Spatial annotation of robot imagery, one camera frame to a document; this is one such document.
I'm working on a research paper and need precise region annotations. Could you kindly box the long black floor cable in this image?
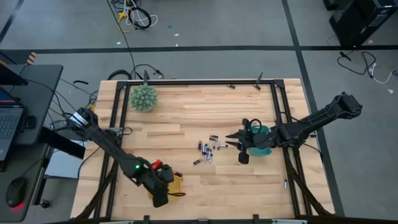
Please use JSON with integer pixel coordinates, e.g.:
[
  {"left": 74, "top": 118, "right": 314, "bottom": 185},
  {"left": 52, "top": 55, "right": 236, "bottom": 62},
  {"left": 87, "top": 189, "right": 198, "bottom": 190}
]
[{"left": 106, "top": 0, "right": 137, "bottom": 79}]

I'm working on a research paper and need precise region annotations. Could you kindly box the thick black cable loop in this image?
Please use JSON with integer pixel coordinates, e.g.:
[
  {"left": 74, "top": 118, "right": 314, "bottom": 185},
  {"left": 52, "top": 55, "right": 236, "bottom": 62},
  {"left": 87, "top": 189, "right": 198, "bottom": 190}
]
[{"left": 107, "top": 69, "right": 134, "bottom": 82}]

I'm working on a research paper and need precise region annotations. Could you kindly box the black coiled floor cable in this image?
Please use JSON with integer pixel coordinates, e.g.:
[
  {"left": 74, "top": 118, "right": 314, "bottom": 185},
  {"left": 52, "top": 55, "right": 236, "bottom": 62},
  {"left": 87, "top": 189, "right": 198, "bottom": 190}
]
[{"left": 130, "top": 6, "right": 153, "bottom": 31}]

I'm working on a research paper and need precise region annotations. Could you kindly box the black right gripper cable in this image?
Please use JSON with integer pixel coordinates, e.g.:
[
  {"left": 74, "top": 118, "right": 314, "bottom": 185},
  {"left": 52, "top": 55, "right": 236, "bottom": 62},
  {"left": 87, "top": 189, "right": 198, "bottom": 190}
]
[{"left": 249, "top": 118, "right": 262, "bottom": 133}]

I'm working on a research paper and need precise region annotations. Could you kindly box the small black desk device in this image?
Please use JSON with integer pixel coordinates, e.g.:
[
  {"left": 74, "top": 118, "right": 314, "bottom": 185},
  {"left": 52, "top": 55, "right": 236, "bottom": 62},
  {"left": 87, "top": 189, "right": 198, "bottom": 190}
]
[{"left": 23, "top": 114, "right": 37, "bottom": 130}]

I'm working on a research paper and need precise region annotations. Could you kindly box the yellow floor cable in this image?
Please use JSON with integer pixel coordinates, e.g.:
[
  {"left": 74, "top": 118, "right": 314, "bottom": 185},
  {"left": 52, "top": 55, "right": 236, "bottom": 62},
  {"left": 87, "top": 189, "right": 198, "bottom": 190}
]
[{"left": 116, "top": 11, "right": 136, "bottom": 34}]

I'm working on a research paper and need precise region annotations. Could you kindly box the teal plastic bin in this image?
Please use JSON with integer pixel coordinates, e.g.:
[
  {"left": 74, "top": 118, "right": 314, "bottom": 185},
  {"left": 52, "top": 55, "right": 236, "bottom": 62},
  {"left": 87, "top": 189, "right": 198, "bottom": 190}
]
[{"left": 249, "top": 124, "right": 273, "bottom": 157}]

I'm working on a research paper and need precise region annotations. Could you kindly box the white coiled floor cable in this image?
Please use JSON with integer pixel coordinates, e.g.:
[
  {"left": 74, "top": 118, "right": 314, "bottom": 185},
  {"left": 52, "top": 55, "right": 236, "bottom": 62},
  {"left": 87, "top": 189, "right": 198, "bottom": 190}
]
[{"left": 123, "top": 0, "right": 159, "bottom": 28}]

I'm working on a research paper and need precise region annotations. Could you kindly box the green potted plant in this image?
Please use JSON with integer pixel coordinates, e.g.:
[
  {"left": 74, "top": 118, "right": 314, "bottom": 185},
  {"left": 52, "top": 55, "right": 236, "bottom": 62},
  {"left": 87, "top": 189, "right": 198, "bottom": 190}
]
[{"left": 129, "top": 83, "right": 159, "bottom": 113}]

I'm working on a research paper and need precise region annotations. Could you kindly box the black computer mouse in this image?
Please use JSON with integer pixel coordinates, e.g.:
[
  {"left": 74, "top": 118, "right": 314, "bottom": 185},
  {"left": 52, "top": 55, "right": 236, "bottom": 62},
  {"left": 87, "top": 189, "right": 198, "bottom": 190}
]
[{"left": 5, "top": 176, "right": 28, "bottom": 208}]

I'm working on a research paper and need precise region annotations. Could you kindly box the black desk foot bar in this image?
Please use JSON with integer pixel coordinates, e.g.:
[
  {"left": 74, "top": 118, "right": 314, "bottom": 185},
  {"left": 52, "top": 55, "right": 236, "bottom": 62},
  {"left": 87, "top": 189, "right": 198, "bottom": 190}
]
[{"left": 39, "top": 126, "right": 86, "bottom": 160}]

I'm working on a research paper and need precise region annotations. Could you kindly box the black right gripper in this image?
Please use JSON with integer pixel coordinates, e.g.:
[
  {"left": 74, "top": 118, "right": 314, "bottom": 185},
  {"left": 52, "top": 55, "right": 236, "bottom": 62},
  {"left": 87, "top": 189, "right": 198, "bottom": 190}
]
[{"left": 224, "top": 118, "right": 265, "bottom": 153}]

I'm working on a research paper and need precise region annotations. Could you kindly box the black aluminium table frame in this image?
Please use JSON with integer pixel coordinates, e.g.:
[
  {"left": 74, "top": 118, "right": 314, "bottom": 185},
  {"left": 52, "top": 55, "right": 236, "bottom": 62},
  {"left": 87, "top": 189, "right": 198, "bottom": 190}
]
[{"left": 72, "top": 72, "right": 334, "bottom": 224}]

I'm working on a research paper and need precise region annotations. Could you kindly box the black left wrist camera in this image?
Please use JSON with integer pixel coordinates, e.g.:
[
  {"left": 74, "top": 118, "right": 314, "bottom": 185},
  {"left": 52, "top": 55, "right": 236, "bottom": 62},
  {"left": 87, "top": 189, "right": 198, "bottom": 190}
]
[{"left": 161, "top": 166, "right": 175, "bottom": 184}]

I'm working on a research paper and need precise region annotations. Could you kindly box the black equipment case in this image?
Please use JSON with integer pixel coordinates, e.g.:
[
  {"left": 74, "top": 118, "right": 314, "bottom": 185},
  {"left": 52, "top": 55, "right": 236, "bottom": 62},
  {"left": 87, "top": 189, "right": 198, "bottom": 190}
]
[{"left": 323, "top": 0, "right": 398, "bottom": 48}]

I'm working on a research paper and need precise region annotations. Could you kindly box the thin black cable loop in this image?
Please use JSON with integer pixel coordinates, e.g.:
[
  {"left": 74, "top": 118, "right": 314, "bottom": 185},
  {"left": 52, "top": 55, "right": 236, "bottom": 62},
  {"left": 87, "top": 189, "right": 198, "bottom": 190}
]
[{"left": 129, "top": 63, "right": 165, "bottom": 80}]

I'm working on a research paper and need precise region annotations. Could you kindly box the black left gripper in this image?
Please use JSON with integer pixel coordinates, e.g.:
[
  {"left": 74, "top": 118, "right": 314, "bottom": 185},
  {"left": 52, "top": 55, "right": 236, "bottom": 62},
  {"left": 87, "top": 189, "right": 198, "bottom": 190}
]
[{"left": 139, "top": 169, "right": 170, "bottom": 208}]

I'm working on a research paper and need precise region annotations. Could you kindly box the black floor cable with plug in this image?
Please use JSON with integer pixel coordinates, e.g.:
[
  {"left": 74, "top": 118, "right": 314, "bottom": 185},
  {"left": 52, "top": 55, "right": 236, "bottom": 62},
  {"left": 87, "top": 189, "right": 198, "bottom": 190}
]
[{"left": 336, "top": 50, "right": 377, "bottom": 76}]

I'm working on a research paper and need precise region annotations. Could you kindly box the white floor box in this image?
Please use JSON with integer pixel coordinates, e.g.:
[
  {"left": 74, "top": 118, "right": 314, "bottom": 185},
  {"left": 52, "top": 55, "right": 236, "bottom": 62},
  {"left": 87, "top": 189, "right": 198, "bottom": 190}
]
[{"left": 44, "top": 139, "right": 87, "bottom": 180}]

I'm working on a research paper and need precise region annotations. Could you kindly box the black power brick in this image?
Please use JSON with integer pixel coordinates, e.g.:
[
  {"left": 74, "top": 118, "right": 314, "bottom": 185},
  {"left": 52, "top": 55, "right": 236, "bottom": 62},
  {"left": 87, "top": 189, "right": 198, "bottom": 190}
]
[{"left": 50, "top": 119, "right": 71, "bottom": 131}]

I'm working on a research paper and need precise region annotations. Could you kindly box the yellow plastic bin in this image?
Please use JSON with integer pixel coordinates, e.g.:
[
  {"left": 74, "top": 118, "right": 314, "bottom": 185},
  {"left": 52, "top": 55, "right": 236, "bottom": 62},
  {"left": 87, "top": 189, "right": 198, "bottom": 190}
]
[{"left": 147, "top": 174, "right": 183, "bottom": 202}]

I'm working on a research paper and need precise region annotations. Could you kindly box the dark laptop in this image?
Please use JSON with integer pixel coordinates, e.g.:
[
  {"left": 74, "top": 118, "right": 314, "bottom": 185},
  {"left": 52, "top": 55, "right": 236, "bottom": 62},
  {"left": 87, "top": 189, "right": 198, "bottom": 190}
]
[{"left": 0, "top": 86, "right": 26, "bottom": 163}]

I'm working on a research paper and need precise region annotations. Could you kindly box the black desk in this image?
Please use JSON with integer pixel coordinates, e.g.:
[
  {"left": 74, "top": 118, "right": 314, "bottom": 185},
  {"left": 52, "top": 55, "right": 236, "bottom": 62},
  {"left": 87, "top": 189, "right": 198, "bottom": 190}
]
[{"left": 0, "top": 63, "right": 65, "bottom": 223}]

